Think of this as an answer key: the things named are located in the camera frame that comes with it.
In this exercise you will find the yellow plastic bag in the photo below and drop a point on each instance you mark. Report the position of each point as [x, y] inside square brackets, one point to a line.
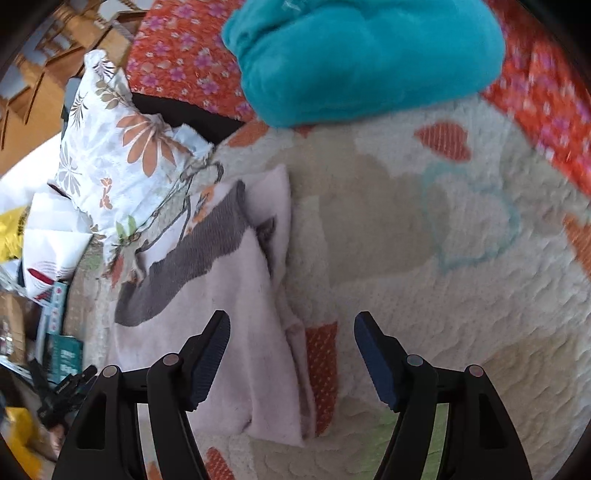
[11, 230]

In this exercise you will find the teal fleece cloth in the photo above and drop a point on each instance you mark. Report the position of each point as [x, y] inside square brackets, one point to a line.
[364, 60]

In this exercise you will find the white plastic bag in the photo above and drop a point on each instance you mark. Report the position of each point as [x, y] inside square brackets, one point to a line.
[53, 249]

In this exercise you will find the red floral bedsheet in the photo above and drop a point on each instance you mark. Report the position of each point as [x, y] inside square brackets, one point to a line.
[194, 55]

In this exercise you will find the white floral pillow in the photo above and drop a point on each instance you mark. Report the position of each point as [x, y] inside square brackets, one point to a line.
[124, 152]

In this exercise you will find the wooden furniture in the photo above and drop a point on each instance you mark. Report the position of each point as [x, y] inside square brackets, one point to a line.
[51, 69]

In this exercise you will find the pale pink and grey garment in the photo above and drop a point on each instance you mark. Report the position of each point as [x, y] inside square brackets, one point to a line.
[231, 323]

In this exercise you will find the black cloth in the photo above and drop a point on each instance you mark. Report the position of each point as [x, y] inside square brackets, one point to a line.
[184, 113]

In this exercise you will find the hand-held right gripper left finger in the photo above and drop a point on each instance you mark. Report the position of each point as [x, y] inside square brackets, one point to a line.
[208, 364]

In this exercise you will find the teal box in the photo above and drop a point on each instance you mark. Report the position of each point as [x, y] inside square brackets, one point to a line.
[62, 355]

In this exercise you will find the cream patterned blanket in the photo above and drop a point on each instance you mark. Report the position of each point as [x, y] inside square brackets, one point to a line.
[438, 277]

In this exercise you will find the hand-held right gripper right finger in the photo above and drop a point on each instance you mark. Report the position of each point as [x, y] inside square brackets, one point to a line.
[379, 364]

